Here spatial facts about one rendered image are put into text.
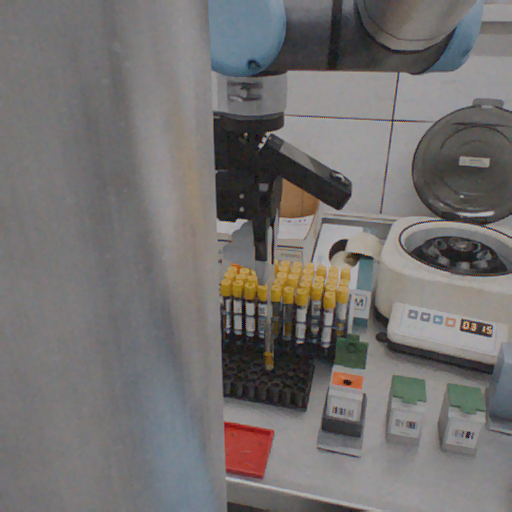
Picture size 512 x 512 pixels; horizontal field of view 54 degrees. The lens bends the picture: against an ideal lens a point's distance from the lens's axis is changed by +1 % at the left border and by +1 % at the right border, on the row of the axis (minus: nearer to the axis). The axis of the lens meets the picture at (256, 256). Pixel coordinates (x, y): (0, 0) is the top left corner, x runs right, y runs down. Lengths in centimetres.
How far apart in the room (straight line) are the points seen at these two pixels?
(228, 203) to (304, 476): 33
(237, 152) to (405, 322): 39
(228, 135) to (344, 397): 33
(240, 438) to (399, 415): 20
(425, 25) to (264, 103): 22
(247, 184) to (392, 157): 58
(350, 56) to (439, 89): 65
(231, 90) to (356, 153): 59
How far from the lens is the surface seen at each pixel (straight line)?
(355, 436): 67
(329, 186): 56
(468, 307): 82
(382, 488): 65
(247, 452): 66
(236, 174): 57
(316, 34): 42
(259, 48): 40
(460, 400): 67
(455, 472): 68
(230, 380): 72
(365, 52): 43
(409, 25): 35
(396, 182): 112
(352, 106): 107
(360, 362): 66
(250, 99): 53
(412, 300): 83
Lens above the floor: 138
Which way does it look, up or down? 28 degrees down
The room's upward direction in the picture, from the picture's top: straight up
